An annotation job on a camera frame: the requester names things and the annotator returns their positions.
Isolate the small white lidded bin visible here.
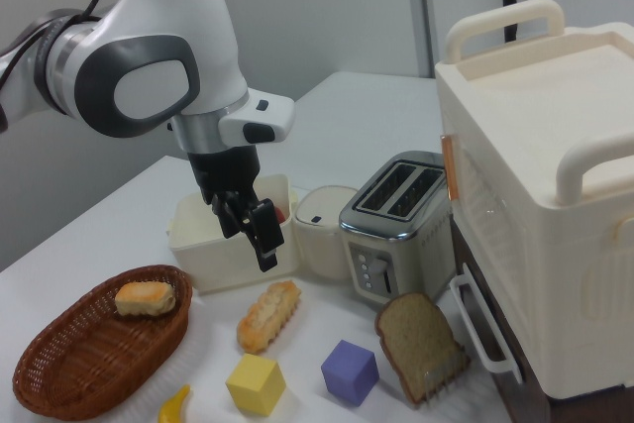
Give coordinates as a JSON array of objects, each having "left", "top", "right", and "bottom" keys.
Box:
[{"left": 292, "top": 184, "right": 360, "bottom": 280}]

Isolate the brown bread slice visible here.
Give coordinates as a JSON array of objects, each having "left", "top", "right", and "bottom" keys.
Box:
[{"left": 373, "top": 292, "right": 473, "bottom": 405}]

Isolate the silver two-slot toaster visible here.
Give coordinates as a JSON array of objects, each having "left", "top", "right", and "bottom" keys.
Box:
[{"left": 338, "top": 150, "right": 455, "bottom": 303}]

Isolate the brown wicker basket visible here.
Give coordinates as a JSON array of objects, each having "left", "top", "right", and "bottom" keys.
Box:
[{"left": 12, "top": 264, "right": 195, "bottom": 409}]

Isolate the white drawer bar handle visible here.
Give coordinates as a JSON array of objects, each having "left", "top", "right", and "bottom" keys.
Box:
[{"left": 449, "top": 275, "right": 524, "bottom": 385}]

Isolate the white open plastic container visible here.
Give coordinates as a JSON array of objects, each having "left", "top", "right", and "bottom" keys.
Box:
[{"left": 165, "top": 173, "right": 301, "bottom": 294}]

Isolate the purple foam cube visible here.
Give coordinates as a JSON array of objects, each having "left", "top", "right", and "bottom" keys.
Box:
[{"left": 320, "top": 339, "right": 381, "bottom": 407}]

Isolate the clear plastic fork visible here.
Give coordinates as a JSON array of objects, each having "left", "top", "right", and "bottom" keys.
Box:
[{"left": 420, "top": 360, "right": 461, "bottom": 402}]

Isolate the long golden pastry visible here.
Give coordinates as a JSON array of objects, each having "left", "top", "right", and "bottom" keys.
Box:
[{"left": 236, "top": 279, "right": 303, "bottom": 357}]

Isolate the dark brown drawer base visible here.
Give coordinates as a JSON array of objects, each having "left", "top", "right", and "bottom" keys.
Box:
[{"left": 448, "top": 217, "right": 634, "bottom": 423}]

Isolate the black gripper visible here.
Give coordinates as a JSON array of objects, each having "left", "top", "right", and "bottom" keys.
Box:
[{"left": 187, "top": 146, "right": 286, "bottom": 273}]

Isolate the square bread roll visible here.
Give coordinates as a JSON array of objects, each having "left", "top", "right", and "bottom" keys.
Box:
[{"left": 114, "top": 281, "right": 177, "bottom": 319}]

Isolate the large white toy oven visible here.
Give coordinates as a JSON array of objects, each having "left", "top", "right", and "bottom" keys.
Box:
[{"left": 434, "top": 0, "right": 634, "bottom": 402}]

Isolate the copper door handle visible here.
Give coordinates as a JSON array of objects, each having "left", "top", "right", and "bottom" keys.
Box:
[{"left": 440, "top": 134, "right": 461, "bottom": 203}]

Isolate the yellow foam cube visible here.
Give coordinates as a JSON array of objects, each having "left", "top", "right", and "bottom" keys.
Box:
[{"left": 225, "top": 353, "right": 288, "bottom": 417}]

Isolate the yellow banana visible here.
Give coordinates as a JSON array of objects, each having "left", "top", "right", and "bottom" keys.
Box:
[{"left": 157, "top": 383, "right": 192, "bottom": 423}]

